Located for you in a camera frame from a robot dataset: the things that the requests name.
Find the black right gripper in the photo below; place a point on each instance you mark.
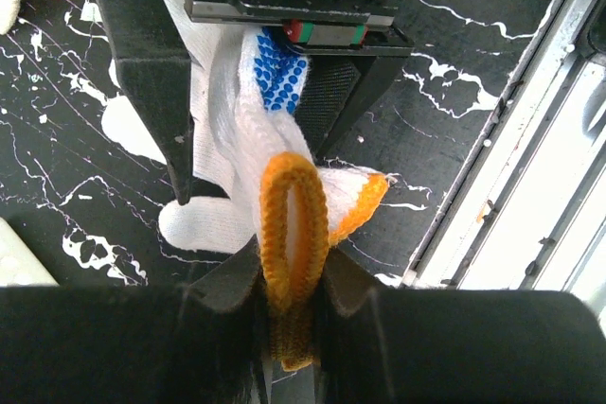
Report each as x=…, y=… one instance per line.
x=338, y=90

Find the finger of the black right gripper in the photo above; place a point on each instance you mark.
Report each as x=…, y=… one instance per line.
x=153, y=69

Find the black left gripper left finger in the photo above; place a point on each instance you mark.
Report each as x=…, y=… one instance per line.
x=189, y=343

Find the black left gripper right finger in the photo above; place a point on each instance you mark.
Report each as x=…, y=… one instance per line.
x=379, y=344

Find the blue dotted white glove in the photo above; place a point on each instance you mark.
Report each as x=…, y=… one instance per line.
x=244, y=92

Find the white storage basket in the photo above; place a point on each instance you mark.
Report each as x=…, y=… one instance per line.
x=18, y=265

